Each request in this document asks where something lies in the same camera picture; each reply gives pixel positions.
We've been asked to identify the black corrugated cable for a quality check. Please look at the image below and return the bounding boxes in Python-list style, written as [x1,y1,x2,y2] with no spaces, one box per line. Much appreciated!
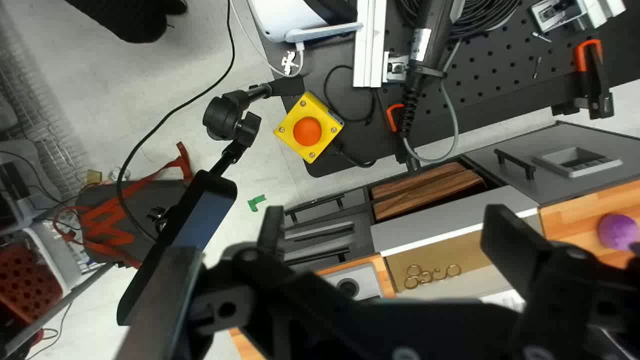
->
[396,0,469,172]

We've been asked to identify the black perforated table board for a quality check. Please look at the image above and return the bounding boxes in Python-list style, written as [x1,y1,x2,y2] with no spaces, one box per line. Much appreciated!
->
[295,0,640,179]

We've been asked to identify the yellow emergency stop button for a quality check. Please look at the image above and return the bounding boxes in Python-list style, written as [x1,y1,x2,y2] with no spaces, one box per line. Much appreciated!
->
[274,92,345,164]

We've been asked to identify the orange black clamp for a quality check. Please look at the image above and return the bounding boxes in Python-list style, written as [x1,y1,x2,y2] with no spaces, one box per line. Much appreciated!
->
[552,38,615,120]

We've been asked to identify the purple toy ball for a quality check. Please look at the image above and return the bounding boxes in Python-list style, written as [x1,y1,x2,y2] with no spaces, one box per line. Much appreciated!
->
[598,215,640,251]

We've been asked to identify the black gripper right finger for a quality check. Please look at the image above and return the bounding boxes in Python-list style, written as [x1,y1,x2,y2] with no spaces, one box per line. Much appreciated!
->
[480,205,640,360]

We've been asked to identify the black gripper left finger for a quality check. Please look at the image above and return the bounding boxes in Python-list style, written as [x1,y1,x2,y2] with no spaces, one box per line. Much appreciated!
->
[117,172,238,360]

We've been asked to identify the wooden drawer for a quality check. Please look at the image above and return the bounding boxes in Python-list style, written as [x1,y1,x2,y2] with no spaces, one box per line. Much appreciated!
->
[370,162,487,221]

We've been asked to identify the white toy sink basin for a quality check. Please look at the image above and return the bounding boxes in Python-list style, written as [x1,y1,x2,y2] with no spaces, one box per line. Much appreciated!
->
[373,186,540,301]

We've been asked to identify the aluminium profile rail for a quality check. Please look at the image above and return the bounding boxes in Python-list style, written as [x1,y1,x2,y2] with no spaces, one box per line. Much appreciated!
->
[352,0,409,88]

